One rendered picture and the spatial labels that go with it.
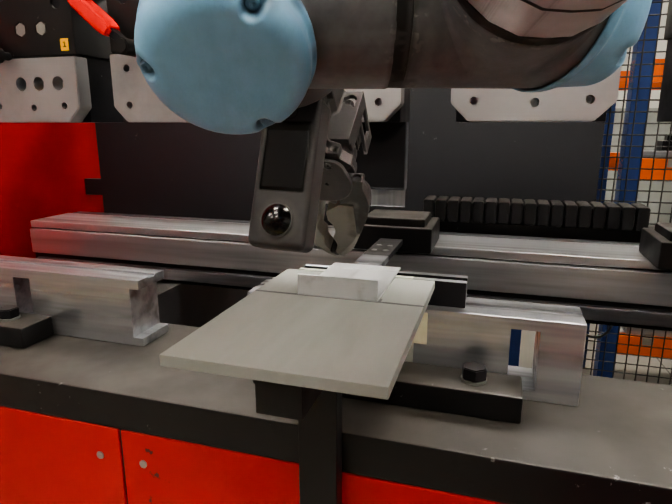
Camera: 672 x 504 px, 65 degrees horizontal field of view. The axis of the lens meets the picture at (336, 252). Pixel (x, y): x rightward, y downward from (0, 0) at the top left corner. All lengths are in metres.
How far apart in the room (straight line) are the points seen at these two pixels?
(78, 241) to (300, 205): 0.81
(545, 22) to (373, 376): 0.25
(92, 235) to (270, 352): 0.75
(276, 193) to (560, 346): 0.36
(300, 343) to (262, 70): 0.26
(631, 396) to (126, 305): 0.64
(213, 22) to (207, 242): 0.78
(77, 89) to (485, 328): 0.56
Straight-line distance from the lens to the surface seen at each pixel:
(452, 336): 0.62
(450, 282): 0.61
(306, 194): 0.39
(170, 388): 0.66
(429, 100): 1.11
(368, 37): 0.24
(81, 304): 0.83
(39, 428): 0.78
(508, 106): 0.56
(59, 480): 0.80
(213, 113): 0.25
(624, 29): 0.27
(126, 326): 0.79
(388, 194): 0.62
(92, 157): 1.52
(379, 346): 0.43
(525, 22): 0.22
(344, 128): 0.44
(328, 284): 0.54
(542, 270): 0.85
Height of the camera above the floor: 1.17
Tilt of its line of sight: 13 degrees down
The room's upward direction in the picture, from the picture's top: straight up
